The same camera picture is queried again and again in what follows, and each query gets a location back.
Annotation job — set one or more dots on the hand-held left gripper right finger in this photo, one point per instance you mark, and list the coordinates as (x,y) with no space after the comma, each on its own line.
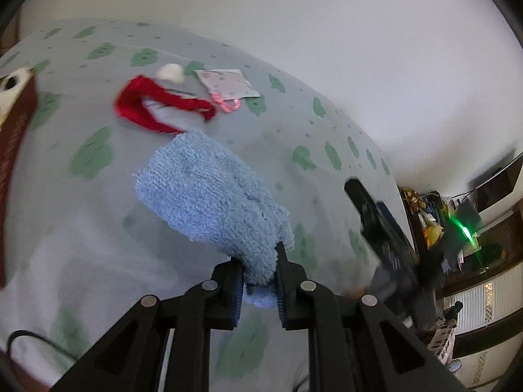
(282,286)

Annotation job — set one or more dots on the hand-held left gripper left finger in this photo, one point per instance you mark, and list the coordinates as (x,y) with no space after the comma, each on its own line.
(236,290)

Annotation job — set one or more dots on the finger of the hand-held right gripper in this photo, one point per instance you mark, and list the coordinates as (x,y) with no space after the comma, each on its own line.
(394,224)
(365,208)

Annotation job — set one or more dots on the blue terry towel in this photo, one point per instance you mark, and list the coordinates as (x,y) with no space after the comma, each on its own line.
(204,188)

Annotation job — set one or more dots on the red tin box gold inside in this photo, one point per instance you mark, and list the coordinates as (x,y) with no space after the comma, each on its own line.
(16,163)

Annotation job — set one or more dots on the cluttered dark side table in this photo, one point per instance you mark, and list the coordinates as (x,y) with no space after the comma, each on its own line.
(421,208)

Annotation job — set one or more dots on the yellow fruit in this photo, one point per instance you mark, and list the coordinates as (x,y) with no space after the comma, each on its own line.
(433,235)

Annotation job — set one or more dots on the white plastic basket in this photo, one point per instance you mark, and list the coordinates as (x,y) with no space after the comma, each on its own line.
(443,341)

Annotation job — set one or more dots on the white slatted cabinet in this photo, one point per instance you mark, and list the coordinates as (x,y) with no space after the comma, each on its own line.
(486,300)

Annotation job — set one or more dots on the black flat screen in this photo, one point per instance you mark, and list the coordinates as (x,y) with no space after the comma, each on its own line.
(496,183)

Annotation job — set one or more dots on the white printed flat packet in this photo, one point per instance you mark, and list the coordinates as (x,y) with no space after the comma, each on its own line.
(226,83)

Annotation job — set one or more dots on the red cloth band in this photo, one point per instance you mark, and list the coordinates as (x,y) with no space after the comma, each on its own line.
(130,104)

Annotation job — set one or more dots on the small white pompom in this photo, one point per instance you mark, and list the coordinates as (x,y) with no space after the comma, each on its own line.
(171,72)

